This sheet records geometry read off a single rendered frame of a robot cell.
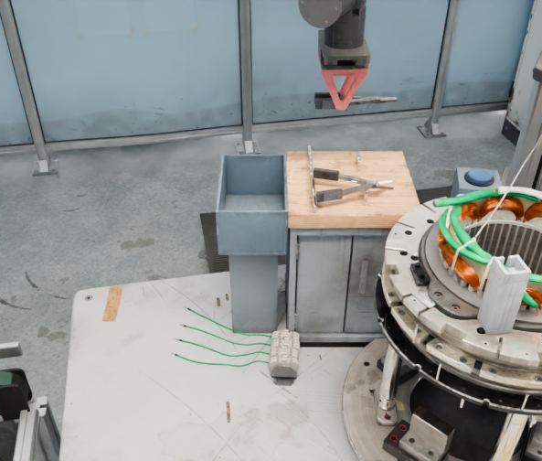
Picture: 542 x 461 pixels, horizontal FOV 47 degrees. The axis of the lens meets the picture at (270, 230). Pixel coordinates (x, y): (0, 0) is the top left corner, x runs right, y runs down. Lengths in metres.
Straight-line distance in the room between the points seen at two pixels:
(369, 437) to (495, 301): 0.36
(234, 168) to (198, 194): 1.82
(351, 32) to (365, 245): 0.32
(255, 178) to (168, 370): 0.36
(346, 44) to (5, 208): 2.32
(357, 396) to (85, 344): 0.48
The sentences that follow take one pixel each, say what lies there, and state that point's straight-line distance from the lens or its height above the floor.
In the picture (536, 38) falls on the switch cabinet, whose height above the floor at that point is 0.55.
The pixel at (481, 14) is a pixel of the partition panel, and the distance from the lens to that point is 3.34.
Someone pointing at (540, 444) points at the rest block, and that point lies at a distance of 1.00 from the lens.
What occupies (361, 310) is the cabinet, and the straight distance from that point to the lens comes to 1.07.
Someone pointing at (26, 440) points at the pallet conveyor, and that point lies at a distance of 1.18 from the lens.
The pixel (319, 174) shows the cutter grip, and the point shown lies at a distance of 0.97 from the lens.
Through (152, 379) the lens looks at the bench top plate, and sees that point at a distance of 1.08.
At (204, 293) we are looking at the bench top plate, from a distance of 1.21.
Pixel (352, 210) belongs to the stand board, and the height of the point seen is 1.06.
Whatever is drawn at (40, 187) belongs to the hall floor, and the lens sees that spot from 3.12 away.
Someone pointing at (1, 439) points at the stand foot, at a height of 0.02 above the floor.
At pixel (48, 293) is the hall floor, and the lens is 2.50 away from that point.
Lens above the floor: 1.60
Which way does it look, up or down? 37 degrees down
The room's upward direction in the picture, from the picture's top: straight up
